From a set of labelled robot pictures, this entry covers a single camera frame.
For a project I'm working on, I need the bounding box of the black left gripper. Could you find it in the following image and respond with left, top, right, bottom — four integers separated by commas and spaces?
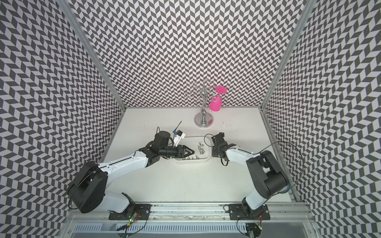
160, 145, 195, 159

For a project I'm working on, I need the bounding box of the white storage box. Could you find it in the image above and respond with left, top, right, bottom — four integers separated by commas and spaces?
174, 136, 212, 163

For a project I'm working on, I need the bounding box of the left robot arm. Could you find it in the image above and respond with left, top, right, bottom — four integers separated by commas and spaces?
66, 141, 194, 213

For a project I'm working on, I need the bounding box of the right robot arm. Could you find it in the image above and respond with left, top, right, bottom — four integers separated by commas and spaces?
212, 142, 290, 219

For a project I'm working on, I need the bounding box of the chrome glass holder stand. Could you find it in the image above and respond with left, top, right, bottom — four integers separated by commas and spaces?
189, 79, 213, 129

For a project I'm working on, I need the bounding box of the pink wine glass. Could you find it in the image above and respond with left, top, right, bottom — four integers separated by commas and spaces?
209, 86, 227, 112

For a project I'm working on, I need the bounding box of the clear wine glass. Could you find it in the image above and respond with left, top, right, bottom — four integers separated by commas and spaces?
186, 82, 199, 100

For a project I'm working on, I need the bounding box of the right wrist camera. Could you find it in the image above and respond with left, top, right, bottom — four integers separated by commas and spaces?
211, 132, 225, 146

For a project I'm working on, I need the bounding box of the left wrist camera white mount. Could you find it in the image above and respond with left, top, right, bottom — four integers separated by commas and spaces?
173, 121, 185, 147

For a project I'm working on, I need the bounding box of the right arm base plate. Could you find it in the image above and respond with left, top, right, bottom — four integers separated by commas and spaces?
228, 204, 271, 221

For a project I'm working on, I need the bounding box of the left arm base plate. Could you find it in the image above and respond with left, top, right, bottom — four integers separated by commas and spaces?
109, 203, 152, 221

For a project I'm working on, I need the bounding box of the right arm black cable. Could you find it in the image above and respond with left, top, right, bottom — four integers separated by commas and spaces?
203, 133, 305, 194

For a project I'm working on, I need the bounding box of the aluminium front rail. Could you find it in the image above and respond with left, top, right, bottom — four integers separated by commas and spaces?
63, 201, 316, 224

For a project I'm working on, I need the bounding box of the aluminium corner post right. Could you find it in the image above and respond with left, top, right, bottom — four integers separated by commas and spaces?
260, 0, 317, 110

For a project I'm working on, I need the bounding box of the aluminium corner post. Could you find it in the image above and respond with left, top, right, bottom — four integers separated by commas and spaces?
260, 0, 317, 110
56, 0, 126, 111

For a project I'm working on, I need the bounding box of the aluminium corner post left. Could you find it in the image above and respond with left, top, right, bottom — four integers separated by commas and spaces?
56, 0, 126, 111

